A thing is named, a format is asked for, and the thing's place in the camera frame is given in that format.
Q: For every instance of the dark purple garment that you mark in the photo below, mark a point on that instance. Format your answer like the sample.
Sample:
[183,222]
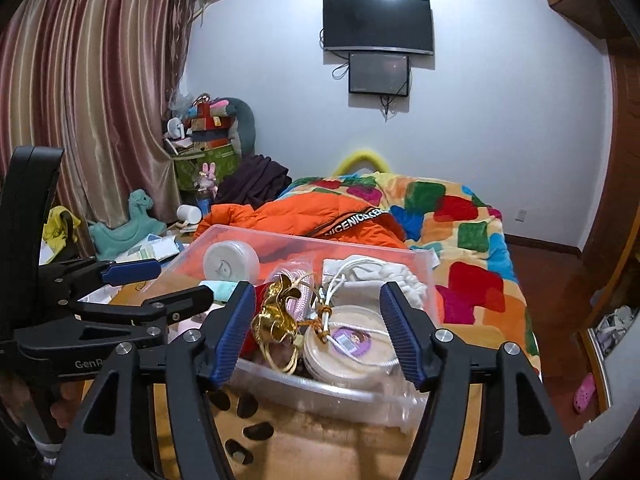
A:
[257,180]

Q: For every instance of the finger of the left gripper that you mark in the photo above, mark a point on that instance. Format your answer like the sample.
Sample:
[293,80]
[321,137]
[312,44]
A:
[165,309]
[75,279]

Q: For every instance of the person right hand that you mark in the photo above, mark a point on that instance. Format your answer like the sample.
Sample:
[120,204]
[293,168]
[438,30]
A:
[66,407]

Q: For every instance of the plush toy pile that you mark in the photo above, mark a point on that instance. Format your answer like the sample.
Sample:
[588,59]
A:
[207,121]

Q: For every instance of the white mug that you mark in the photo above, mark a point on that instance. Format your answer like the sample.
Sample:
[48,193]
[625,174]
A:
[189,215]

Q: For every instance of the pink bunny figure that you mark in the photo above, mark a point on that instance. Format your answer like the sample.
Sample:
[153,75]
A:
[206,187]

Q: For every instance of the striped brown curtain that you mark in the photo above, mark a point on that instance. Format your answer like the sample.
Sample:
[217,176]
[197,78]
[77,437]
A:
[96,78]

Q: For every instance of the gold ribbon bow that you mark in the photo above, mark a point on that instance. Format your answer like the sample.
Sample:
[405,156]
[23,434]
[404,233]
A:
[275,325]

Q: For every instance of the red velvet pouch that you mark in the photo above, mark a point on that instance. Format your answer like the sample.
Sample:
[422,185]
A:
[252,319]

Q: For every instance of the white round jar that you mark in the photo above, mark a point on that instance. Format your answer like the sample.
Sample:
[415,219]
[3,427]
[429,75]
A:
[231,261]

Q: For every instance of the orange puffer jacket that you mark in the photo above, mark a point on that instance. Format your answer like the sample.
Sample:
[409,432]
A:
[310,219]

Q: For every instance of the teal rocking horse toy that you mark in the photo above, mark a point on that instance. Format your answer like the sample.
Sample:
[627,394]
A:
[109,243]

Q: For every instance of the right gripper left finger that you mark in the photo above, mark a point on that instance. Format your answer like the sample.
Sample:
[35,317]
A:
[146,403]

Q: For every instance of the small wall monitor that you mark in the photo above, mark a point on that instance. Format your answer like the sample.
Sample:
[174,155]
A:
[379,74]

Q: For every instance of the colourful patchwork blanket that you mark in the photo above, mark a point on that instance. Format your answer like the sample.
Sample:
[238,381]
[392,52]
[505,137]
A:
[473,272]

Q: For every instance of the black wall television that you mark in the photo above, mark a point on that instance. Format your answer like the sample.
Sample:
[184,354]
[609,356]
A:
[404,26]

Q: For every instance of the white drawstring pouch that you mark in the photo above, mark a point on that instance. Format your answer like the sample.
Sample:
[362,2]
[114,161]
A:
[357,281]

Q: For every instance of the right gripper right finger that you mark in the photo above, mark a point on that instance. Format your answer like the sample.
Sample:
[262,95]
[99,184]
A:
[491,395]

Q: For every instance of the clear plastic storage bin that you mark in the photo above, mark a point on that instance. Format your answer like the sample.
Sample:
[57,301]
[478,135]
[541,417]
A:
[394,404]

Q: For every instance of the stack of books papers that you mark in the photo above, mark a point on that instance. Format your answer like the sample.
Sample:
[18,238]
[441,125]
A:
[159,248]

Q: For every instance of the cream tub clear lid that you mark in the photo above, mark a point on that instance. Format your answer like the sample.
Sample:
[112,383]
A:
[356,354]

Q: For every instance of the yellow foam arch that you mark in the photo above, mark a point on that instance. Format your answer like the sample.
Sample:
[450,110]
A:
[360,159]

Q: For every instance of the pink croc shoe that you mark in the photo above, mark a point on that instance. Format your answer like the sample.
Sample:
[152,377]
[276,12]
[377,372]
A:
[584,393]

